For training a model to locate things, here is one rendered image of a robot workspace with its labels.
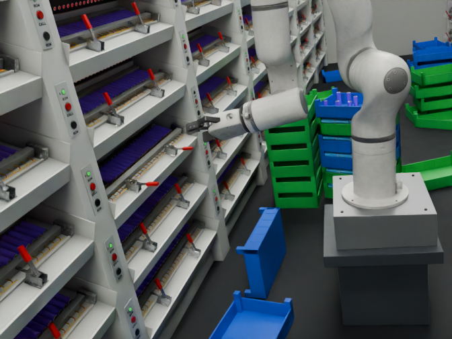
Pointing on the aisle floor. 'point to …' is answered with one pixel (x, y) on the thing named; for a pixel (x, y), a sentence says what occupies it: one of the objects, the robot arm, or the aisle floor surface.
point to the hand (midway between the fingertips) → (198, 132)
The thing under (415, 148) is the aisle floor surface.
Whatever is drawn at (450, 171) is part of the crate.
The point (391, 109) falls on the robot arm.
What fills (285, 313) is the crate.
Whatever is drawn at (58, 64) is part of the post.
